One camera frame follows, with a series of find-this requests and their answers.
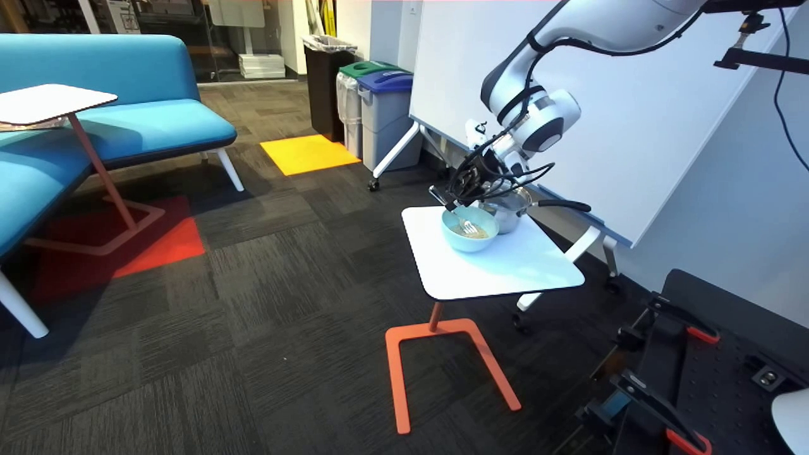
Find blue corner sofa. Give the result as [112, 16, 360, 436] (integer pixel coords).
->
[0, 32, 247, 342]

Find small white table red stand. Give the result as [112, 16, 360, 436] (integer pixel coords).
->
[0, 82, 168, 257]

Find thin black hanging cable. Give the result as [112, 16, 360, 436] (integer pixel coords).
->
[771, 5, 809, 174]

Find teal bowl with rice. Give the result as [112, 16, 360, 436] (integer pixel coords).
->
[439, 202, 500, 256]

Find dark robot mounting table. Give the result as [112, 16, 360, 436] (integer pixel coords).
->
[647, 265, 809, 455]

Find black trash bin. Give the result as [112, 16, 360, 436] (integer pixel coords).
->
[300, 35, 361, 145]

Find white mobile whiteboard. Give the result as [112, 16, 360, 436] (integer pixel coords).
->
[366, 0, 809, 317]

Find white side table orange stand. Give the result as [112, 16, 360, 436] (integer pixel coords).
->
[384, 204, 590, 437]

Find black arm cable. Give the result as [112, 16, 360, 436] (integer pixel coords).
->
[466, 79, 563, 212]

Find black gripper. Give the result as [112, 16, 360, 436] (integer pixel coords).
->
[431, 149, 515, 214]

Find black clamp red handle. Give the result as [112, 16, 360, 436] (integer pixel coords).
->
[580, 369, 715, 455]
[613, 290, 724, 356]

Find grey bin blue lid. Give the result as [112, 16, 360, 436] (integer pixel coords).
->
[357, 69, 423, 174]

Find white low cabinet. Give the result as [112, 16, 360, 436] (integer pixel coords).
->
[238, 51, 288, 83]

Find grey bin green lid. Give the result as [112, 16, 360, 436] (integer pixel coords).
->
[333, 59, 400, 160]

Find black camera boom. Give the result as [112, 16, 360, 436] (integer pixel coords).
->
[704, 0, 809, 79]

